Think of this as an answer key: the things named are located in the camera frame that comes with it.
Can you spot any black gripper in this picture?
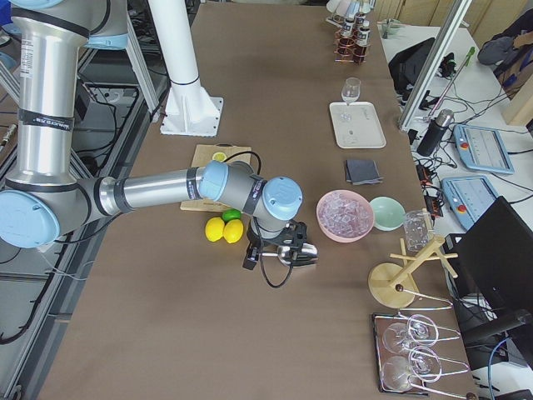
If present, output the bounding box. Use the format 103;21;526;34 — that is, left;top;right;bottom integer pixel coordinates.
242;221;309;270

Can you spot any copper wire bottle basket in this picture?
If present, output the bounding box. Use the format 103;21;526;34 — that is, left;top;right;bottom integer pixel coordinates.
334;12;371;64

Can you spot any tea bottle moved to tray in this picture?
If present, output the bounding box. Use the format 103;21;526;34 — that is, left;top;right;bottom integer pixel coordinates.
354;25;370;63

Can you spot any tea bottle middle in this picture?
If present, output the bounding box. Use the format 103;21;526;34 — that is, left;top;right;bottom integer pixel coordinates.
337;17;355;57

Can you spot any tea bottle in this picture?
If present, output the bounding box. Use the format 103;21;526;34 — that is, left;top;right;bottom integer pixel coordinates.
352;12;366;39
337;17;355;57

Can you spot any tea bottle right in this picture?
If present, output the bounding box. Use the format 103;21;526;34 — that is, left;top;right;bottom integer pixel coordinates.
352;12;366;39

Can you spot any steel ice scoop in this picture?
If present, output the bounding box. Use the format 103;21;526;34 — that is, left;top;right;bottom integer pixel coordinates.
277;242;318;267

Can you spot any pink bowl with ice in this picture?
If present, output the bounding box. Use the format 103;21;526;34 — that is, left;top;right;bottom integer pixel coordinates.
316;190;375;243

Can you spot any yellow lemon far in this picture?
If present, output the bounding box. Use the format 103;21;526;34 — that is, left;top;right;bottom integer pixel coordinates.
222;219;244;243

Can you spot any yellow lemon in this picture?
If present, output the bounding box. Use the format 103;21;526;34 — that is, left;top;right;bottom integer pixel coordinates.
204;217;225;242
222;219;244;243

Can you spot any green lime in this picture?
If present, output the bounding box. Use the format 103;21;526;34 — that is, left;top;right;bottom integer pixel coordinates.
222;208;242;223

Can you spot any yellow lemon near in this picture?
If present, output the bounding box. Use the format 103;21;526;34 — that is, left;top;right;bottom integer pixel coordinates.
204;217;225;242

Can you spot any grey folded cloth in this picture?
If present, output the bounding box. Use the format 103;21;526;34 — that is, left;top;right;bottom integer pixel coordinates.
345;159;382;185

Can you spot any green empty bowl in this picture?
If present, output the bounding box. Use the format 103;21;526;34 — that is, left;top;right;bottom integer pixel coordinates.
370;197;405;232

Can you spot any wooden cup tree stand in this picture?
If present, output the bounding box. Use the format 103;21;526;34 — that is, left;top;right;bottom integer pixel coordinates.
368;208;458;310

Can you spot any half lemon slice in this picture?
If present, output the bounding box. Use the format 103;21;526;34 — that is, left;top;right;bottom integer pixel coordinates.
212;152;227;163

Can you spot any clear glass tumbler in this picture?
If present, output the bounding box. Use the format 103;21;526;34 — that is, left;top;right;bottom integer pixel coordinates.
403;209;433;252

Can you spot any bamboo cutting board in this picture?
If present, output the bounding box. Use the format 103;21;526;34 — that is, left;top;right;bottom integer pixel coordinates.
180;144;252;213

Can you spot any cream rabbit tray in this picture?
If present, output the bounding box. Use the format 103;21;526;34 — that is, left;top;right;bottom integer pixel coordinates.
329;102;386;149

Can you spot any wine glass on tray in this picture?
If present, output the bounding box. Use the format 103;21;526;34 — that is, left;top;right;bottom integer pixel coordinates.
341;77;361;122

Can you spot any upside wine glass upper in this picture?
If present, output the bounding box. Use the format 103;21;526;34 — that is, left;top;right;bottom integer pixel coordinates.
382;314;439;354

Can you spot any upside wine glass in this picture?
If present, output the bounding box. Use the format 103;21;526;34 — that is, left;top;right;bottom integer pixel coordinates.
381;346;442;393
382;314;439;354

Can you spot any blue teach pendant lower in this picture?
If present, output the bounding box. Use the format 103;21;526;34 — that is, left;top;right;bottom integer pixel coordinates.
441;175;499;230

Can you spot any blue teach pendant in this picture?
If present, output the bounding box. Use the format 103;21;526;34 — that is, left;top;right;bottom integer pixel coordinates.
453;124;515;175
441;175;499;230

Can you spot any upside wine glass lower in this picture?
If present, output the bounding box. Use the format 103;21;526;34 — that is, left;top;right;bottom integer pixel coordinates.
381;346;442;393

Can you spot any black thermos bottle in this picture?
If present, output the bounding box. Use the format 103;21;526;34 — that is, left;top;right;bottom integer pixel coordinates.
416;109;454;157

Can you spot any black bag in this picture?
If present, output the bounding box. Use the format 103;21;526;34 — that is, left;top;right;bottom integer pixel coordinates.
388;37;435;101

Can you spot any black computer monitor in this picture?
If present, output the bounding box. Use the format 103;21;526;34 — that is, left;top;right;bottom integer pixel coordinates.
454;197;532;364

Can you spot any blue teach pendant upper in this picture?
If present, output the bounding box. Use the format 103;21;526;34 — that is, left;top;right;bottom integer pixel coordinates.
453;124;515;175

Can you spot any seated person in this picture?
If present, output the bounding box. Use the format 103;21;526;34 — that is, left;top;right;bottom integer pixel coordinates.
477;9;532;77

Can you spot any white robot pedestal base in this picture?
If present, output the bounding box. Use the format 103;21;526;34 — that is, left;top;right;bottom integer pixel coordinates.
149;0;223;138

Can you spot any aluminium frame post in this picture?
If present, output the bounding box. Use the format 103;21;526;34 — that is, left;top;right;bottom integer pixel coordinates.
398;0;472;133

